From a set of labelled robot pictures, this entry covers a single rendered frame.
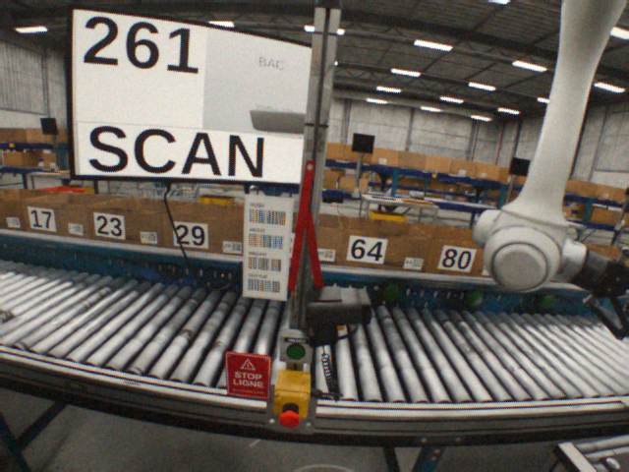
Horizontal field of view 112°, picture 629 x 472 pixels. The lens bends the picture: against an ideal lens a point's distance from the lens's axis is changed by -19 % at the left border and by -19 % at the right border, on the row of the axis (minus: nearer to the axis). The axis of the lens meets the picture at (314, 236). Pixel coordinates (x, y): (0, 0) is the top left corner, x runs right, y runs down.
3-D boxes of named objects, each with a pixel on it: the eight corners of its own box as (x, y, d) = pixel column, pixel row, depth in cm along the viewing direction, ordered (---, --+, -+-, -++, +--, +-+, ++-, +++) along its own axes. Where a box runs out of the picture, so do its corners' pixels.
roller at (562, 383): (572, 412, 64) (579, 399, 62) (481, 318, 114) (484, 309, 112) (585, 411, 64) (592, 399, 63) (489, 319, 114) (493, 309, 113)
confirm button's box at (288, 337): (277, 364, 51) (279, 336, 49) (279, 353, 54) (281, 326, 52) (312, 367, 51) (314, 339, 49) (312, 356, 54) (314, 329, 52)
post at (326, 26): (264, 432, 60) (289, 2, 35) (268, 415, 64) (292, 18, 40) (313, 436, 60) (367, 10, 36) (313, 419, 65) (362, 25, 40)
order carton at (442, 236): (425, 274, 113) (433, 238, 108) (404, 252, 141) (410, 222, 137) (501, 280, 114) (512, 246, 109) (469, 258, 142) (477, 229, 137)
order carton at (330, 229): (248, 258, 112) (249, 219, 107) (261, 239, 140) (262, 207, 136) (339, 266, 112) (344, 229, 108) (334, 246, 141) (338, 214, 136)
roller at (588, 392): (588, 411, 64) (596, 398, 63) (492, 319, 114) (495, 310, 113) (600, 410, 64) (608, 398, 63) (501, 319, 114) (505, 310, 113)
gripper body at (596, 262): (566, 290, 44) (617, 314, 39) (592, 253, 41) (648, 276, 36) (563, 275, 50) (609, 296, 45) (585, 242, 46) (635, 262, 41)
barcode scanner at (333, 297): (371, 350, 46) (373, 300, 43) (306, 353, 46) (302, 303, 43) (365, 328, 52) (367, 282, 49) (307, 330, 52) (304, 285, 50)
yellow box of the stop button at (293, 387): (271, 424, 49) (272, 399, 47) (276, 390, 57) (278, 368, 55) (343, 430, 49) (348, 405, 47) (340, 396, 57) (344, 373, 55)
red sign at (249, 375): (226, 394, 56) (224, 351, 52) (227, 391, 57) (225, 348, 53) (296, 402, 56) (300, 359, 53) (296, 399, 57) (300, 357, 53)
